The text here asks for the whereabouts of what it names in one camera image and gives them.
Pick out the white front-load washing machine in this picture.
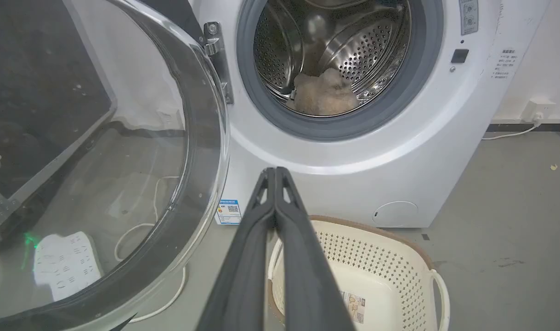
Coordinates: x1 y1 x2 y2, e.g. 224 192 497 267
188 0 552 229

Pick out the white power strip cable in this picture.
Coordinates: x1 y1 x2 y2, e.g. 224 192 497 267
114 176 187 323

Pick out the chrome door hinge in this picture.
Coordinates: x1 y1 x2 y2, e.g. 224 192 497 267
203 21 235 105

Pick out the white power strip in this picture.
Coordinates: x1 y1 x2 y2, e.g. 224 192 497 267
33 231 102 302

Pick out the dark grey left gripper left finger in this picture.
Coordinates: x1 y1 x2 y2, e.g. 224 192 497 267
196 167 277 331

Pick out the transparent washer door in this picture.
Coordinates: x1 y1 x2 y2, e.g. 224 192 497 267
0 0 231 331

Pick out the cream perforated laundry basket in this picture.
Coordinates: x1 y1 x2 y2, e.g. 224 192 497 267
267 215 451 331

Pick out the white wall socket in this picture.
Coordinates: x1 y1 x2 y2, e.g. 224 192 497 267
521 97 556 124

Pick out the white plug cable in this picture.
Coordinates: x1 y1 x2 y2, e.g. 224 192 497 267
481 112 544 141

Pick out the beige cloth in drum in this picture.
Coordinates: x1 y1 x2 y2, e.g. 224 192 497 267
293 68 359 116

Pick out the blue energy label sticker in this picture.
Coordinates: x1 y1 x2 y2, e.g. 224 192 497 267
217 199 242 225

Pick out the dark framed panel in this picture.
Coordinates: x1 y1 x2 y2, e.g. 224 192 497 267
0 0 119 240

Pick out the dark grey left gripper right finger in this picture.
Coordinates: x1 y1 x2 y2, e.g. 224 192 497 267
275 166 356 331

